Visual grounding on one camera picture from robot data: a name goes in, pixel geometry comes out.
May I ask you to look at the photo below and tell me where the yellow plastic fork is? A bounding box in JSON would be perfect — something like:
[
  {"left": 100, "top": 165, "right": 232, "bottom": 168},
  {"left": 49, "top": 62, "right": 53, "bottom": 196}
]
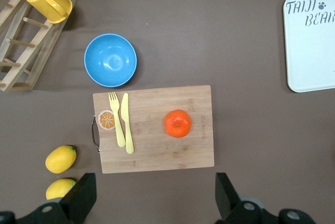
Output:
[{"left": 108, "top": 92, "right": 126, "bottom": 148}]

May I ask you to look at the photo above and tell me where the blue bowl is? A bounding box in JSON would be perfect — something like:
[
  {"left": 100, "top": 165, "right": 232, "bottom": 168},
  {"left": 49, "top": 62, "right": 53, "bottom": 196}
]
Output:
[{"left": 84, "top": 33, "right": 138, "bottom": 88}]

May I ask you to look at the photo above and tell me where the bamboo cutting board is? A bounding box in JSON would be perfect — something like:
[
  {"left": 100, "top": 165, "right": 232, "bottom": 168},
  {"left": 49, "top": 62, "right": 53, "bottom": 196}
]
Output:
[{"left": 91, "top": 85, "right": 215, "bottom": 174}]

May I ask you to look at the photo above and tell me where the orange mandarin fruit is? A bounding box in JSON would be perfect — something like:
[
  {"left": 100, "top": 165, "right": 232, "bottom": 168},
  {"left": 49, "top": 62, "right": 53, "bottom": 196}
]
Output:
[{"left": 163, "top": 109, "right": 192, "bottom": 139}]

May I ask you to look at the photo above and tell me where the wooden peg drying rack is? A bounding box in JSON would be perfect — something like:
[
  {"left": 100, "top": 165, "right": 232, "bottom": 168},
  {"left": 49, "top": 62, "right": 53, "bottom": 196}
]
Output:
[{"left": 0, "top": 0, "right": 81, "bottom": 93}]

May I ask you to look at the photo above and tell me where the yellow lemon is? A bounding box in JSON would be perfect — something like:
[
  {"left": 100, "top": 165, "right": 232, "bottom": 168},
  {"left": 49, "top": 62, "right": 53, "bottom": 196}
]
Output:
[
  {"left": 46, "top": 178, "right": 77, "bottom": 200},
  {"left": 45, "top": 145, "right": 77, "bottom": 174}
]

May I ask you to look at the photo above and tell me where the yellow plastic knife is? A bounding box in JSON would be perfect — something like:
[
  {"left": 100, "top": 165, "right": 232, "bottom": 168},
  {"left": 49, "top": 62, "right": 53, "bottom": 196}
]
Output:
[{"left": 120, "top": 93, "right": 135, "bottom": 154}]

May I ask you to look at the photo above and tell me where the orange slice toy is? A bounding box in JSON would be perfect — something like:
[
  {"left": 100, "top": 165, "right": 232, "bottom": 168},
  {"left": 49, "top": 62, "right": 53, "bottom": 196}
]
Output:
[{"left": 98, "top": 109, "right": 116, "bottom": 131}]

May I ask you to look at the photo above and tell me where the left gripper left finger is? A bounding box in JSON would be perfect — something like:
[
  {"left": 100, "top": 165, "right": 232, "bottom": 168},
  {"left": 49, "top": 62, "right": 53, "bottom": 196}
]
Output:
[{"left": 15, "top": 173, "right": 97, "bottom": 224}]

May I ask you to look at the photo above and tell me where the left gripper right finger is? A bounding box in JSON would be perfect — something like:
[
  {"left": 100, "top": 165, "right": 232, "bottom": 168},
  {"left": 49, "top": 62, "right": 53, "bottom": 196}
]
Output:
[{"left": 215, "top": 173, "right": 275, "bottom": 224}]

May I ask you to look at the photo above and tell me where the cream tray with bear print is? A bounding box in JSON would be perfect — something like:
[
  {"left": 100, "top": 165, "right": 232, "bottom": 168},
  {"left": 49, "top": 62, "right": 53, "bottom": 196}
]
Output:
[{"left": 283, "top": 0, "right": 335, "bottom": 93}]

